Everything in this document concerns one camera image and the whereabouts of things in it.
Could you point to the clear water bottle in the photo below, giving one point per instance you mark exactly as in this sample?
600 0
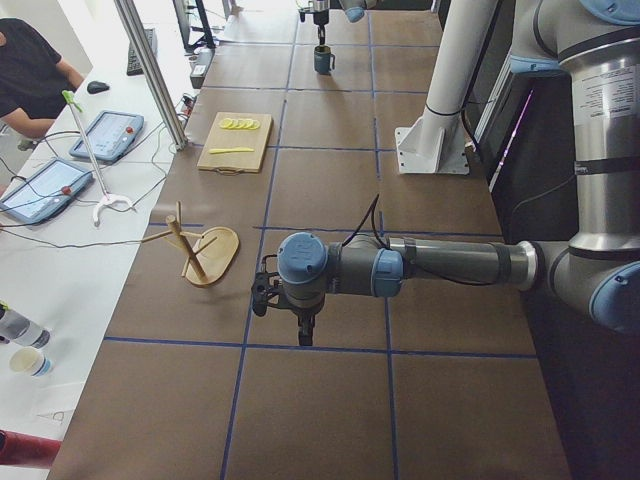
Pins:
19 329

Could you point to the bamboo cutting board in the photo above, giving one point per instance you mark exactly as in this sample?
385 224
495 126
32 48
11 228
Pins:
234 163

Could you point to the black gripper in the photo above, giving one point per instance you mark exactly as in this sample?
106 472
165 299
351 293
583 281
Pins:
320 17
304 314

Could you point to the dark green HOME mug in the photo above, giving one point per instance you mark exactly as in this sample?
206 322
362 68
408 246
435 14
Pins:
324 60

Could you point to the paper cup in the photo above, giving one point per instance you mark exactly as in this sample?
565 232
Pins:
30 361

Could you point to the teach pendant tablet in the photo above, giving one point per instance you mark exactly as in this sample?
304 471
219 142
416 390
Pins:
47 192
112 133

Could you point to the aluminium frame post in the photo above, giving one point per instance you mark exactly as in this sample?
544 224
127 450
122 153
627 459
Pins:
135 31

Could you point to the far teach pendant tablet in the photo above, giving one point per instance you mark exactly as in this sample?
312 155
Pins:
112 133

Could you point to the black computer mouse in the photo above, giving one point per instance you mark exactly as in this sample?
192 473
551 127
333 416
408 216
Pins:
95 87

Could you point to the person in black shirt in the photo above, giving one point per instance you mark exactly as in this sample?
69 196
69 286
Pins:
33 77

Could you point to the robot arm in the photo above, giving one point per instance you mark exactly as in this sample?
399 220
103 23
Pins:
596 271
353 9

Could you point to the near teach pendant tablet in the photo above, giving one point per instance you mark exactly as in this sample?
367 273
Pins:
47 192

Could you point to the wooden cup storage rack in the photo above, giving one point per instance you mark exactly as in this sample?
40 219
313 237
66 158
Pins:
208 254

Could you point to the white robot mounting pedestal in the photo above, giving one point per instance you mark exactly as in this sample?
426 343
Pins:
435 143

